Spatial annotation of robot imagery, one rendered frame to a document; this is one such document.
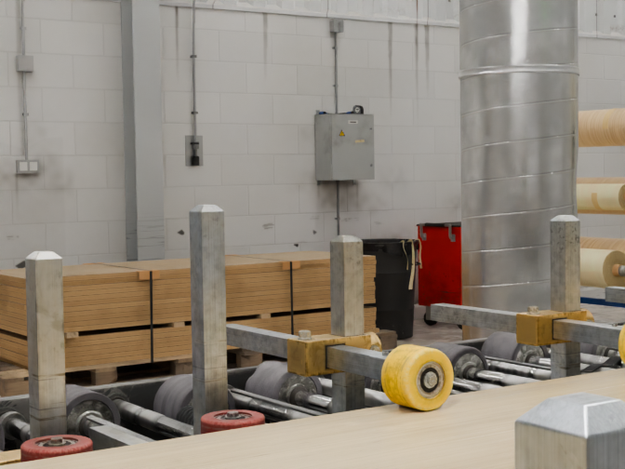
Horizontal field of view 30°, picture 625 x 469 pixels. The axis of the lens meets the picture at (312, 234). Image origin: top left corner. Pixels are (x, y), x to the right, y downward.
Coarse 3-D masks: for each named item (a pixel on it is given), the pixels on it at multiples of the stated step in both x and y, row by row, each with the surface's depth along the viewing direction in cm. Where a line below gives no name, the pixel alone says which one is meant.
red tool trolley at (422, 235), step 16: (432, 224) 892; (448, 224) 881; (432, 240) 900; (448, 240) 887; (432, 256) 900; (448, 256) 888; (432, 272) 901; (448, 272) 889; (432, 288) 902; (448, 288) 889; (432, 320) 912
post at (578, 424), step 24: (552, 408) 41; (576, 408) 40; (600, 408) 40; (624, 408) 41; (528, 432) 41; (552, 432) 40; (576, 432) 39; (600, 432) 39; (624, 432) 40; (528, 456) 41; (552, 456) 40; (576, 456) 39; (600, 456) 39; (624, 456) 40
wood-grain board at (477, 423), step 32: (544, 384) 166; (576, 384) 166; (608, 384) 165; (320, 416) 147; (352, 416) 146; (384, 416) 146; (416, 416) 146; (448, 416) 146; (480, 416) 145; (512, 416) 145; (128, 448) 131; (160, 448) 131; (192, 448) 131; (224, 448) 131; (256, 448) 130; (288, 448) 130; (320, 448) 130; (352, 448) 130; (384, 448) 129; (416, 448) 129; (448, 448) 129; (480, 448) 129; (512, 448) 128
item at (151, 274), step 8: (240, 256) 779; (104, 264) 725; (288, 264) 729; (296, 264) 732; (144, 272) 672; (152, 272) 675; (152, 280) 675; (152, 288) 675; (152, 296) 675; (152, 304) 676; (152, 312) 676; (152, 320) 676; (152, 328) 676; (152, 336) 676; (152, 344) 676; (152, 352) 677; (152, 360) 677
